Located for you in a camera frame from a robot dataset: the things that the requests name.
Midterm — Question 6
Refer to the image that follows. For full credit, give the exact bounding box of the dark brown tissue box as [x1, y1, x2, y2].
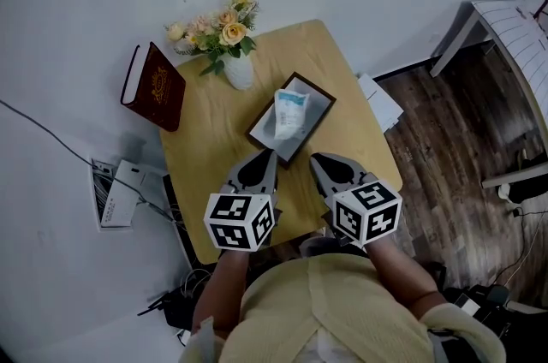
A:
[244, 71, 337, 170]

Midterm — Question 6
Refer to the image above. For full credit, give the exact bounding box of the white cable bundle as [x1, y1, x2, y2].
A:
[179, 266, 215, 298]

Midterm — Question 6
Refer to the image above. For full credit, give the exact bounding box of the yellow flower bouquet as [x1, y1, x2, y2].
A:
[164, 0, 262, 76]

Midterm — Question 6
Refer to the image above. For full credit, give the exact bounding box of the black and white rectangular block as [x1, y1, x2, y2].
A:
[453, 292, 480, 316]

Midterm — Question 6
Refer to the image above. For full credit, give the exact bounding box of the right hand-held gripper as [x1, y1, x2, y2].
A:
[309, 152, 404, 250]

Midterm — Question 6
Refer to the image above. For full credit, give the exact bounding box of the black router with antennas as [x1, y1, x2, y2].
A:
[136, 286, 202, 330]

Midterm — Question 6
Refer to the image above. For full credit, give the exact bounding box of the person's right forearm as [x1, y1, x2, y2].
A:
[366, 239, 446, 313]

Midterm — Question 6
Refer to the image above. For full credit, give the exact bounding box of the white plastic bag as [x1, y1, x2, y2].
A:
[272, 88, 311, 141]

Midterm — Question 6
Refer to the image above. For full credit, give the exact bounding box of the white safe box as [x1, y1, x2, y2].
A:
[357, 73, 404, 134]

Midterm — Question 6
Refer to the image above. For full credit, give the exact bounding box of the black office chair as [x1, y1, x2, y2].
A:
[443, 283, 548, 343]

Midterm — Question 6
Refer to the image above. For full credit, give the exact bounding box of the white desk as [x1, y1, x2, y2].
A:
[430, 0, 548, 189]

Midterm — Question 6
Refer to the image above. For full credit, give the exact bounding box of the person's left forearm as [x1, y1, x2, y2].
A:
[191, 249, 250, 336]

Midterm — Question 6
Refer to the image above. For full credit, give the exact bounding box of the dark red hardcover book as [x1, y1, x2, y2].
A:
[119, 40, 188, 134]

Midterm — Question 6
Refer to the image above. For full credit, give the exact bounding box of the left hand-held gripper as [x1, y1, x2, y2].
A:
[203, 149, 283, 253]

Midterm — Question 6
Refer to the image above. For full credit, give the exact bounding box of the person's yellow knit cardigan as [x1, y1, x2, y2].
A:
[179, 253, 509, 363]

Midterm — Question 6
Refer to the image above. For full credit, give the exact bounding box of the thin floor cable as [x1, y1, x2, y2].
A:
[491, 206, 548, 289]

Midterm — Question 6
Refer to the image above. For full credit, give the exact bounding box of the white ribbed vase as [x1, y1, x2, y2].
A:
[221, 51, 256, 92]

